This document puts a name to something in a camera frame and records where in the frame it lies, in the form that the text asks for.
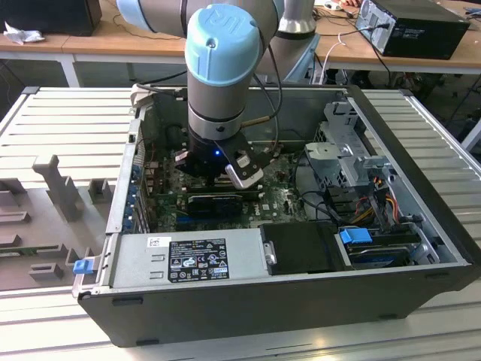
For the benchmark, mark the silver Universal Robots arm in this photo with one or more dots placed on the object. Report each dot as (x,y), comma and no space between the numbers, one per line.
(221,56)

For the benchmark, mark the black RAM slot bank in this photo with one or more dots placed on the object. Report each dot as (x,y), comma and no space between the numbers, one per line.
(199,189)

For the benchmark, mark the black graphics card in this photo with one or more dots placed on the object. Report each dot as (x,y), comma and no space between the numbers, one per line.
(214,206)

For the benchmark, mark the green motherboard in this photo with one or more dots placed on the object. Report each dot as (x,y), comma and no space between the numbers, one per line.
(278,195)

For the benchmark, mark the silver power supply unit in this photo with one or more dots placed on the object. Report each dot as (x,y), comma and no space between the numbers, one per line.
(135,263)

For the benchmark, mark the grey metal drive cage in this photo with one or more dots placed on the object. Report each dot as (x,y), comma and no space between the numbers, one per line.
(330,158)

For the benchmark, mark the black plastic shroud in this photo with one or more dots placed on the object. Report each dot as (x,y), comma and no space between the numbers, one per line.
(300,248)

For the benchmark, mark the wooden desk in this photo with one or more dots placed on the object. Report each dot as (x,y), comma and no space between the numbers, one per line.
(112,45)

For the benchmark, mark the black open PC case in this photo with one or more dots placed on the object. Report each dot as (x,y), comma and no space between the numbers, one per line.
(225,316)

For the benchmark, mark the blue case latch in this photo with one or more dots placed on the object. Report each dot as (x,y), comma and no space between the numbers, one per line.
(82,267)

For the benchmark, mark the grey parts rack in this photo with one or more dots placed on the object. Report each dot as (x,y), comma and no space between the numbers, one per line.
(45,225)

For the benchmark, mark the hard disk in blue carrier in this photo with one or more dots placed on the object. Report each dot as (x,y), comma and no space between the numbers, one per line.
(355,238)

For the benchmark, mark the black box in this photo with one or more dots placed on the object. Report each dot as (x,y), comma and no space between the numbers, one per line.
(49,17)

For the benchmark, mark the crumpled white paper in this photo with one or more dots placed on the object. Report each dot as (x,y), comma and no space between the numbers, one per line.
(22,35)

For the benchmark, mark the black desktop computer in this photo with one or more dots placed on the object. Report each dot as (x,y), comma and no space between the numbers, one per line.
(424,37)

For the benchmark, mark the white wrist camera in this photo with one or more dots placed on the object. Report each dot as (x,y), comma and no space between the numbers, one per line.
(244,180)

